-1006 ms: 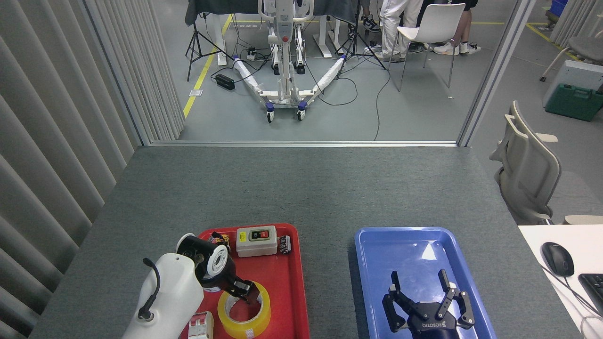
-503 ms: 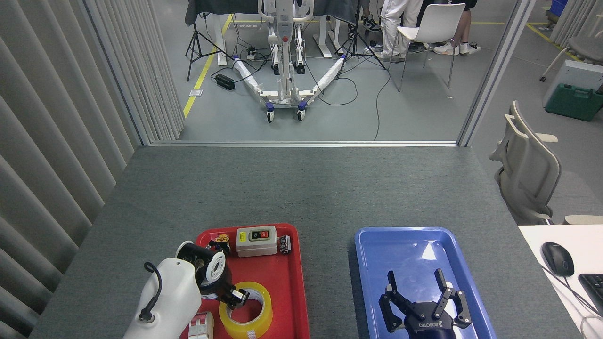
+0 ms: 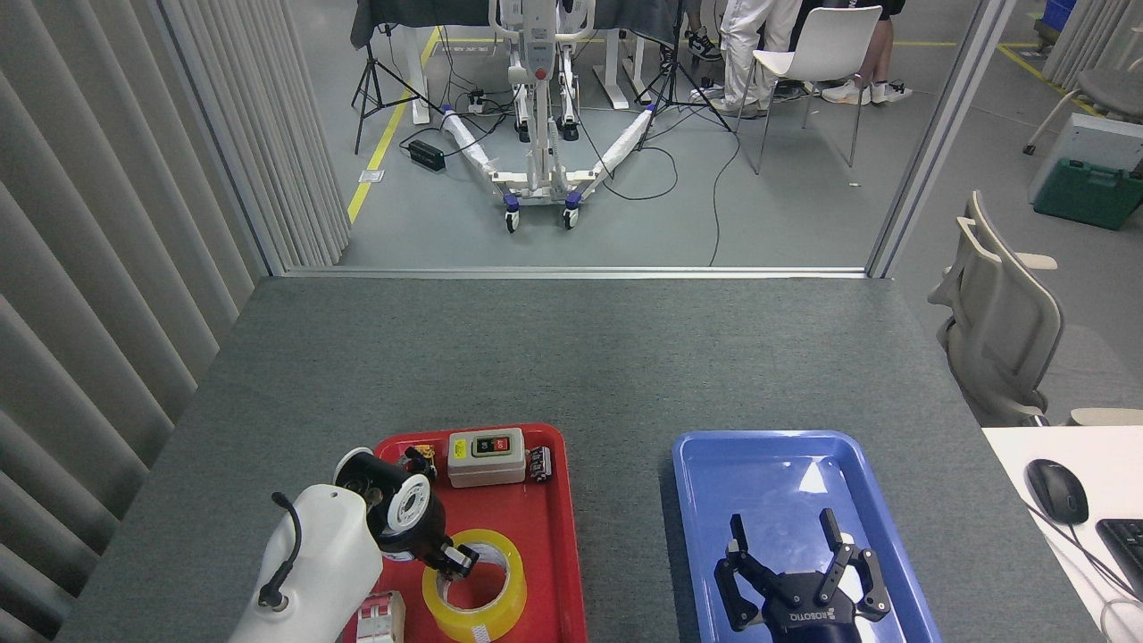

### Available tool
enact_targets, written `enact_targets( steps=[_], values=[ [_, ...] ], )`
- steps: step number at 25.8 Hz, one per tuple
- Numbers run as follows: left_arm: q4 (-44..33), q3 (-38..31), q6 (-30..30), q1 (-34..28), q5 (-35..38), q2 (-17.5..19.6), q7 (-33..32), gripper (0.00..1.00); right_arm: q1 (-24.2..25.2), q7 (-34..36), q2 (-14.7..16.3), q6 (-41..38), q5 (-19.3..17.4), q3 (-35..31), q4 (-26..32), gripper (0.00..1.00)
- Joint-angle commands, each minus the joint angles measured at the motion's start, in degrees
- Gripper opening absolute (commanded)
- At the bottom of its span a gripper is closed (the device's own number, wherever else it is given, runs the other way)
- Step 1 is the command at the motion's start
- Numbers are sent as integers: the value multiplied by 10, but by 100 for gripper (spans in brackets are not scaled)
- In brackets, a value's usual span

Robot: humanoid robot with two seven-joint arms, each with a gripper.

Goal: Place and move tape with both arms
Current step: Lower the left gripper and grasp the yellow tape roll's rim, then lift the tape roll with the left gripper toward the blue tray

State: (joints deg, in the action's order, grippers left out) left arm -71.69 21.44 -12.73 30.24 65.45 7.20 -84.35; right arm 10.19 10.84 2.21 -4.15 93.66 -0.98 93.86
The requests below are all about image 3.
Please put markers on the blue bin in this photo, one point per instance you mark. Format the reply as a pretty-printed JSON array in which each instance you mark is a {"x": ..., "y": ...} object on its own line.
[{"x": 1058, "y": 18}]

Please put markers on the grey vertical blinds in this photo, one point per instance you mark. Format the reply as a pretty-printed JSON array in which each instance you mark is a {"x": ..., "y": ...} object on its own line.
[
  {"x": 1085, "y": 36},
  {"x": 89, "y": 268}
]

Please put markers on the small black terminal block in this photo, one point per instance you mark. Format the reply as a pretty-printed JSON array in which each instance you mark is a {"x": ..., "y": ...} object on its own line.
[{"x": 539, "y": 464}]

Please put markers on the orange push button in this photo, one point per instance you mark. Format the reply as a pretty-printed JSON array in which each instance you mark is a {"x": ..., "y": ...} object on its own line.
[{"x": 421, "y": 457}]

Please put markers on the red plastic tray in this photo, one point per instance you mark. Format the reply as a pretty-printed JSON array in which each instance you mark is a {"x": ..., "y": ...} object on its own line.
[{"x": 536, "y": 518}]

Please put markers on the silver rail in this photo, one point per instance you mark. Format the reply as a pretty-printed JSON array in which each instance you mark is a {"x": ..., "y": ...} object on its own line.
[{"x": 571, "y": 271}]

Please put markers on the silver post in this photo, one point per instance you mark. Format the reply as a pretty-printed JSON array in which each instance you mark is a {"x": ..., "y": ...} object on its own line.
[{"x": 938, "y": 134}]

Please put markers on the white stand on wheels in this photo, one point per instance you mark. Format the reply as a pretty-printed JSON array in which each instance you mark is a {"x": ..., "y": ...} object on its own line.
[{"x": 538, "y": 134}]

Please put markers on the black tripod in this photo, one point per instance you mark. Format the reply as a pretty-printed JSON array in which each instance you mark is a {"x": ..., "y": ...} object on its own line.
[
  {"x": 671, "y": 80},
  {"x": 368, "y": 80}
]

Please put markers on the white desk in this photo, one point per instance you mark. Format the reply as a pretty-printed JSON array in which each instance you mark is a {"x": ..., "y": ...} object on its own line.
[{"x": 1072, "y": 554}]

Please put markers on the person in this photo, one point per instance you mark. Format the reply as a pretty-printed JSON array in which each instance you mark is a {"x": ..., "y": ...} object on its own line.
[
  {"x": 743, "y": 45},
  {"x": 701, "y": 40},
  {"x": 880, "y": 54}
]

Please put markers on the beige office chair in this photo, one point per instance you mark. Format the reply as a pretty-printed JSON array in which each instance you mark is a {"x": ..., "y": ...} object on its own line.
[{"x": 1000, "y": 330}]

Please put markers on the black keyboard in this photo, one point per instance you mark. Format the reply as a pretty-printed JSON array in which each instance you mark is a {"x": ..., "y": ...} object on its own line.
[{"x": 1127, "y": 549}]

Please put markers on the beige chair armrest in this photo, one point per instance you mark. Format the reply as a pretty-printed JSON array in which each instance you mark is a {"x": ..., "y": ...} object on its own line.
[{"x": 1107, "y": 416}]

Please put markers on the white circuit breaker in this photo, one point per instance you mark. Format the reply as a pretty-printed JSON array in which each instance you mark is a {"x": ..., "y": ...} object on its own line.
[{"x": 382, "y": 618}]

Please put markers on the white power strip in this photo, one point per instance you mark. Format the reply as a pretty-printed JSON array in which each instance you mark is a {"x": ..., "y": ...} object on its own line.
[{"x": 474, "y": 102}]

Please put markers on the black power strip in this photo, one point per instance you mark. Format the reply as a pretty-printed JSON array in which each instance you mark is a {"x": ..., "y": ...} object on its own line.
[{"x": 427, "y": 155}]

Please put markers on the black computer mouse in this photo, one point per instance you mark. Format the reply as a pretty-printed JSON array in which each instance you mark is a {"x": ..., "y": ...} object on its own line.
[{"x": 1056, "y": 491}]

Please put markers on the blue plastic tray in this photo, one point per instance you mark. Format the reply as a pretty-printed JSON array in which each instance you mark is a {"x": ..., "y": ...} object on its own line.
[{"x": 741, "y": 482}]

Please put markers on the grey seat chair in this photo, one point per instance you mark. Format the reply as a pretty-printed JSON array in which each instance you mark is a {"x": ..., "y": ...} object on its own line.
[{"x": 1112, "y": 89}]

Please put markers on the green plastic case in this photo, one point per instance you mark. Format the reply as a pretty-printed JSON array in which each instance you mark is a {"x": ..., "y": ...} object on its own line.
[{"x": 1085, "y": 192}]

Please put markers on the grey switch box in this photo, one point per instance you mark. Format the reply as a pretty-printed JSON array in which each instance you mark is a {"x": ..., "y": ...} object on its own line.
[{"x": 487, "y": 464}]

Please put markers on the white plastic chair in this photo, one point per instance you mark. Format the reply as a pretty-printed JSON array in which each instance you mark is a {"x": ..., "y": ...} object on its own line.
[{"x": 830, "y": 45}]

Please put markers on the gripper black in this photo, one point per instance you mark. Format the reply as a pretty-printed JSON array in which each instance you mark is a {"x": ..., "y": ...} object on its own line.
[
  {"x": 415, "y": 527},
  {"x": 814, "y": 616}
]

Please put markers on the yellow tape roll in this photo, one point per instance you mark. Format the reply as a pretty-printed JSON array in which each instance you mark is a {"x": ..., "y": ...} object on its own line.
[{"x": 500, "y": 607}]

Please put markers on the white floor label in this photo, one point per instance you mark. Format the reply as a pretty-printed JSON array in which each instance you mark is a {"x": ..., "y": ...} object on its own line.
[{"x": 371, "y": 176}]

